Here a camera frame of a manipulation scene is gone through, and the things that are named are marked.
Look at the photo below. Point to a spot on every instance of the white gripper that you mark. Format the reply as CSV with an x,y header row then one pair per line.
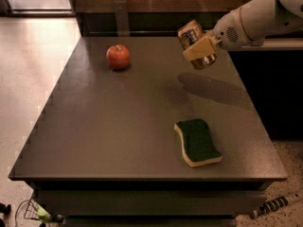
x,y
227,31

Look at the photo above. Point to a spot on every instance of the orange soda can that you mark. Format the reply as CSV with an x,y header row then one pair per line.
x,y
188,35

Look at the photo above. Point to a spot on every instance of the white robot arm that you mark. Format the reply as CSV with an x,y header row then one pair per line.
x,y
245,25

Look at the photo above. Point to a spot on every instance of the red apple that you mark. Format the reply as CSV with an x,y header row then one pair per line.
x,y
118,56

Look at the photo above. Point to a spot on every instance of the green yellow sponge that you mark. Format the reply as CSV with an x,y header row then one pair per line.
x,y
196,143

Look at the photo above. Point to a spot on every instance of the small black floor object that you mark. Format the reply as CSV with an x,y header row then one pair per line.
x,y
5,209

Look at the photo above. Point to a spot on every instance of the left metal shelf bracket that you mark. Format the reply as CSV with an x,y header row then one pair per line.
x,y
122,18

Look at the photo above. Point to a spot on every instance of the striped black white handle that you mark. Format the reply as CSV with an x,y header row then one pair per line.
x,y
275,204

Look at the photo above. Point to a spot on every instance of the wire basket with green item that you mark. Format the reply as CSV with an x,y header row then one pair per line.
x,y
29,211

